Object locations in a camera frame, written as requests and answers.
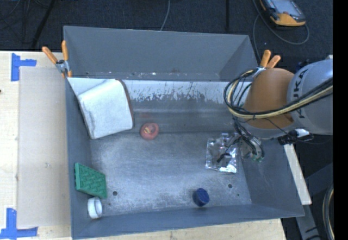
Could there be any dark blue round cap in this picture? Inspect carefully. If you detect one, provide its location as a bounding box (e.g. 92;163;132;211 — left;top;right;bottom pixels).
191;187;210;207

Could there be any grey metal bin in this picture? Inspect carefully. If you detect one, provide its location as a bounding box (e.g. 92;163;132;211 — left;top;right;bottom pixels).
63;26;306;240

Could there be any white folded cloth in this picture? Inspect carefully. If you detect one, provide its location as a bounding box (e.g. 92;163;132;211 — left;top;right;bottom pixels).
67;78;134;140

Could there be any green patterned flat block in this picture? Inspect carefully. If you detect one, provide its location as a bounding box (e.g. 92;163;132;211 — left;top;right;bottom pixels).
74;162;108;199

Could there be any pale flat board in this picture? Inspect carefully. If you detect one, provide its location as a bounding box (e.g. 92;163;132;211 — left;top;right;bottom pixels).
16;66;72;230

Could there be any black cylinder on white bracket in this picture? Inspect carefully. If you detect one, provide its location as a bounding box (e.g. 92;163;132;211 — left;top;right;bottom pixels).
277;128;314;145

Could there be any red ring-shaped toy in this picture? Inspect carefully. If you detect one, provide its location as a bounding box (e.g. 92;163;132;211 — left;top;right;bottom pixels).
139;122;160;141

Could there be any white ring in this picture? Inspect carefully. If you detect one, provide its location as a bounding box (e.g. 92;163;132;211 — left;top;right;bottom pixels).
87;197;103;219

